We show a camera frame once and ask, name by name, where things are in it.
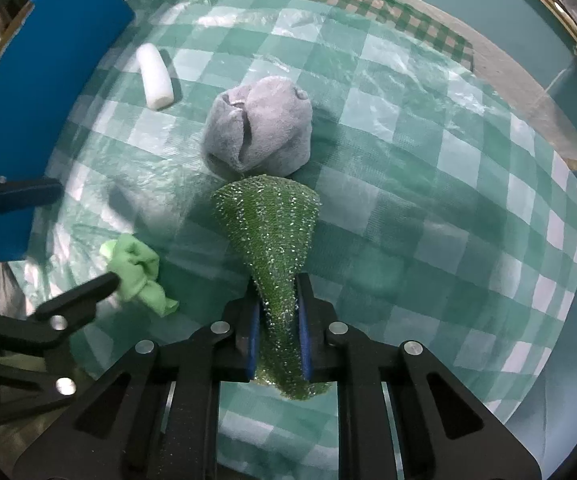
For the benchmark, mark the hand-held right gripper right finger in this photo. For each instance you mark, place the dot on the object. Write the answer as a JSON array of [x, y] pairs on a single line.
[[304, 332]]

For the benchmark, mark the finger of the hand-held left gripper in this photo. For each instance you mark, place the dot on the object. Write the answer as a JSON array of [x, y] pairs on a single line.
[[28, 192], [81, 295]]

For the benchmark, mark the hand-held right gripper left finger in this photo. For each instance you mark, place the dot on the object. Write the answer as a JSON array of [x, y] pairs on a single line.
[[253, 342]]

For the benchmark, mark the light green cloth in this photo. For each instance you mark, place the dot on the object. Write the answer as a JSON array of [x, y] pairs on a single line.
[[138, 272]]

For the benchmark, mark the green glitter scrubber cloth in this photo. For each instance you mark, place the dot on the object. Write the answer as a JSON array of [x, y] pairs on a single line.
[[273, 240]]

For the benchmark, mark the blue cardboard box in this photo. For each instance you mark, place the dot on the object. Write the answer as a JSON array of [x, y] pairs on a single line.
[[43, 85]]

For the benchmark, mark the white foam cylinder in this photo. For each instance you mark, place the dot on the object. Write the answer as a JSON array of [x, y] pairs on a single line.
[[154, 77]]

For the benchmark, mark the light green checked tablecloth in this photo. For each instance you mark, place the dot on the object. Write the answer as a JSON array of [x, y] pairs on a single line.
[[418, 200]]

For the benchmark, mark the grey fleece cloth bundle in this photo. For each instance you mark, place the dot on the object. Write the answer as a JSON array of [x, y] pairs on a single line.
[[261, 127]]

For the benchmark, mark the dark green checked tablecloth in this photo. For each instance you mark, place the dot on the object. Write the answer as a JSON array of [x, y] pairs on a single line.
[[368, 7]]

